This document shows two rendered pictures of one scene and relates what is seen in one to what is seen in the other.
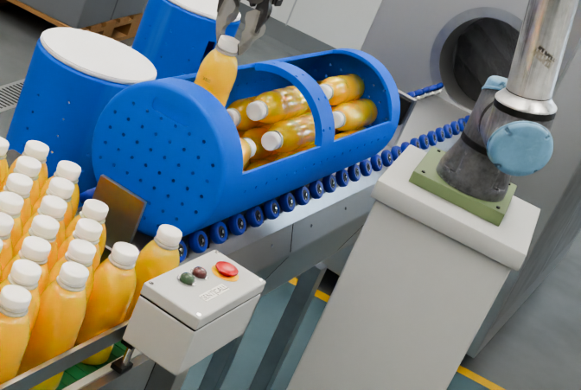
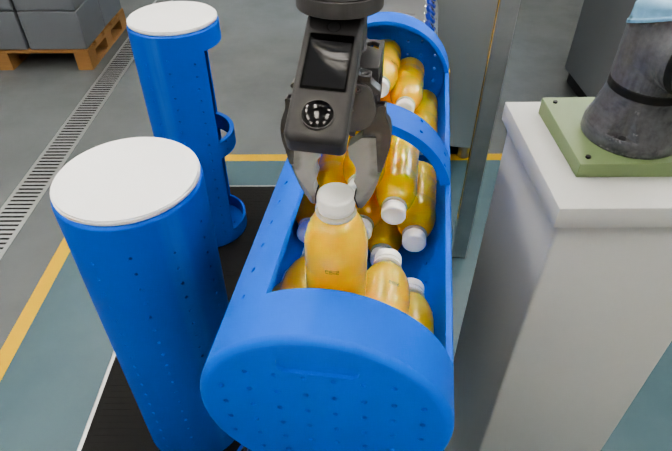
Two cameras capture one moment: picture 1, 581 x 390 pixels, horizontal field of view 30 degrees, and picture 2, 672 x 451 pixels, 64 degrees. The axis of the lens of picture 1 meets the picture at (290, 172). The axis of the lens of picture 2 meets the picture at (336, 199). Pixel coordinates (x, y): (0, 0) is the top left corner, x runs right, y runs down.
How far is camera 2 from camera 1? 149 cm
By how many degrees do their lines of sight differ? 21
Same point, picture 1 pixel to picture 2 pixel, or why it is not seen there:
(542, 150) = not seen: outside the picture
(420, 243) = (625, 243)
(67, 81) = (113, 242)
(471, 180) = (657, 142)
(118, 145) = (253, 414)
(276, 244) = not seen: hidden behind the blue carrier
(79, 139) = (166, 279)
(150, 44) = (156, 80)
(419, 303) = (632, 292)
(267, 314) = not seen: hidden behind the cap
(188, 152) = (372, 403)
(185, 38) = (183, 60)
